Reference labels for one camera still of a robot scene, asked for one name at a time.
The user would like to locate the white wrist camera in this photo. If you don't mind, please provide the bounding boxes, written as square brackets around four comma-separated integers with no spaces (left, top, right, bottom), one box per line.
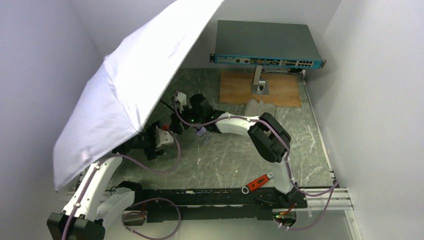
[155,127,174,148]
[173,90,188,113]

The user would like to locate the network switch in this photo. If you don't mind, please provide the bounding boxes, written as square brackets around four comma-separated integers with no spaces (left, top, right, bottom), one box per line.
[209,20,326,96]

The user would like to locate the wooden base board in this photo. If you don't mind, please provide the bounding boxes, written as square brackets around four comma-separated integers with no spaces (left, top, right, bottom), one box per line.
[219,70,302,108]

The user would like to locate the red handled adjustable wrench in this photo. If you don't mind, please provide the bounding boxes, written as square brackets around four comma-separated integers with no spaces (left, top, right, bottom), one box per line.
[241,171,274,195]

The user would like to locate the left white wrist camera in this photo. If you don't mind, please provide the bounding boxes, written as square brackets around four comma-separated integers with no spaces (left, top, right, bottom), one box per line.
[155,127,174,148]

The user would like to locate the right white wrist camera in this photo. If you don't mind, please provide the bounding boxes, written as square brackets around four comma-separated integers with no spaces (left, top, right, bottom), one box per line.
[173,90,188,113]

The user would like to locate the black yellow tool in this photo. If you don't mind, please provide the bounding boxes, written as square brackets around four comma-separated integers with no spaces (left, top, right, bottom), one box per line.
[288,68,303,74]

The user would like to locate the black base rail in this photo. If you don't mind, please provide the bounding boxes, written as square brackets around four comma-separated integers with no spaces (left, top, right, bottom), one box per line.
[126,187,308,223]

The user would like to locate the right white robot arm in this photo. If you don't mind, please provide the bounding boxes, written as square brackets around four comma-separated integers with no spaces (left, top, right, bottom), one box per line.
[169,91,296,197]

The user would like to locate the lilac umbrella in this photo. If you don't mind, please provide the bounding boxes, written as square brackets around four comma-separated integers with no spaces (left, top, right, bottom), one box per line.
[52,0,222,191]

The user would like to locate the pink umbrella case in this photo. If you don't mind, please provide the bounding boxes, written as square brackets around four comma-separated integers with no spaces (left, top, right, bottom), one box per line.
[244,98,275,117]

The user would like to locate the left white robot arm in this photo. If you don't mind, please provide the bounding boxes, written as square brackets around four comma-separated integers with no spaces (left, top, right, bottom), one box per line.
[46,120,174,240]

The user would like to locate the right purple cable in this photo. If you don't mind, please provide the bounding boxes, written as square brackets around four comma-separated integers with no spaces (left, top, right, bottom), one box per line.
[172,94,340,232]

